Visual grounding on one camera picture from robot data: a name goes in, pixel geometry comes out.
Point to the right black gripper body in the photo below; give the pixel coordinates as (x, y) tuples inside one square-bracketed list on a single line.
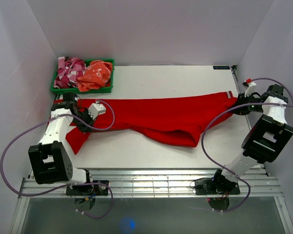
[(245, 110)]

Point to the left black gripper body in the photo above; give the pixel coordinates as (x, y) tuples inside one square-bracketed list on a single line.
[(85, 117)]

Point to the red trousers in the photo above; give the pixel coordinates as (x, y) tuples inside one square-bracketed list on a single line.
[(172, 121)]

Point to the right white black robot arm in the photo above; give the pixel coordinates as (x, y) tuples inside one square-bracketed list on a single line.
[(264, 142)]

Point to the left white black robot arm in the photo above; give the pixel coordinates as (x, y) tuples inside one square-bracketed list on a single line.
[(49, 159)]

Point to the green plastic tray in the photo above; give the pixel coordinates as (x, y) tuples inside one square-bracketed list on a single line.
[(106, 89)]

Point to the orange crumpled garment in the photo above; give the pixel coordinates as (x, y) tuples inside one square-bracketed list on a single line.
[(96, 76)]

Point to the pink patterned garment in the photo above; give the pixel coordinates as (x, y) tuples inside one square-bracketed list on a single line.
[(69, 69)]

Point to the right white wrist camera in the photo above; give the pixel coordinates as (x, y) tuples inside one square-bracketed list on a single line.
[(250, 87)]

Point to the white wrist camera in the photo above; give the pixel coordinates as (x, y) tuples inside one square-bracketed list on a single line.
[(250, 87), (96, 109)]

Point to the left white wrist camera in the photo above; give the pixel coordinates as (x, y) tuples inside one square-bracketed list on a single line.
[(96, 109)]

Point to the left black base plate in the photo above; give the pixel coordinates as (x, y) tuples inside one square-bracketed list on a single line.
[(89, 190)]

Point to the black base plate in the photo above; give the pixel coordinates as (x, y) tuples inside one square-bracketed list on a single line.
[(89, 190), (204, 186)]

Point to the aluminium frame rail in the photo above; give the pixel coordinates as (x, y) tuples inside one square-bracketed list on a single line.
[(179, 183)]

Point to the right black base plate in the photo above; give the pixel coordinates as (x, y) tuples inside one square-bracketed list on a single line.
[(204, 186)]

